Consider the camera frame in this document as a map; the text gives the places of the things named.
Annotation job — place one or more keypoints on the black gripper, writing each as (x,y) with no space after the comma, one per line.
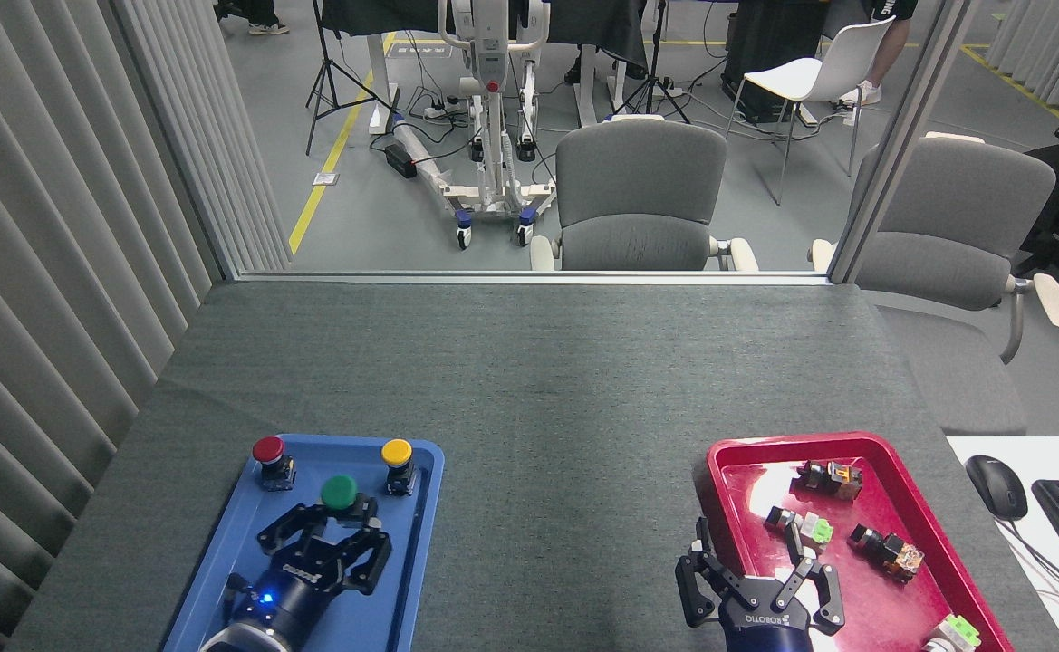
(298,589)
(765,632)

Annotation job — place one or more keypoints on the green push button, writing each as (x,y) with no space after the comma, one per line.
(340,490)

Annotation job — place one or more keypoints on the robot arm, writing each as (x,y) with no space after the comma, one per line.
(239,641)

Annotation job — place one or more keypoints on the red push button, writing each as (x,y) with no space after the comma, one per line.
(268,449)

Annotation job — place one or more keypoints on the yellow push button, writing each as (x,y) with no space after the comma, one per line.
(397,451)

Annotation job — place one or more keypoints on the blue plastic tray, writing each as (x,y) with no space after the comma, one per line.
(221,580)

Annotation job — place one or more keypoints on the red plastic tray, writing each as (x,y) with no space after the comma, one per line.
(873,616)

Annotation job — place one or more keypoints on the black computer mouse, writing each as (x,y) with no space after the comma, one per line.
(996,484)

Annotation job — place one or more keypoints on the white desk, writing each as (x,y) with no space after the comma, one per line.
(1036,598)

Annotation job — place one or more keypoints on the black power adapter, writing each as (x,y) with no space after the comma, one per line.
(399,160)

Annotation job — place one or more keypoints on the grey office chair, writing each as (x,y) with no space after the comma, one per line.
(955,217)
(640,181)

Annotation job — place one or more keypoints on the white stand on wheels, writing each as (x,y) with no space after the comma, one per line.
(491,136)

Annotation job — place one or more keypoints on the white power strip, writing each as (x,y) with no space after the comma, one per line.
(443,110)

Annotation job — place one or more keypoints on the black tripod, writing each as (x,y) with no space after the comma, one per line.
(322,63)
(656,72)

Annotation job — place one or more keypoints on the white plastic chair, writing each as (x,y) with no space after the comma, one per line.
(819,77)

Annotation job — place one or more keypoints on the person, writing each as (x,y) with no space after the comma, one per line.
(891,36)
(266,27)

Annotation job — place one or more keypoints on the black equipment case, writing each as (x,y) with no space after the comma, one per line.
(769,54)

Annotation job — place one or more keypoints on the grey switch with green lens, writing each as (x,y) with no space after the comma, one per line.
(819,530)
(955,632)

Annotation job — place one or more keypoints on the black switch with orange lens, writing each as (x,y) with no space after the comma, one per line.
(832,478)
(891,552)

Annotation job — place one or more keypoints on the silver frame post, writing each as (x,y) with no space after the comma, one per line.
(900,145)

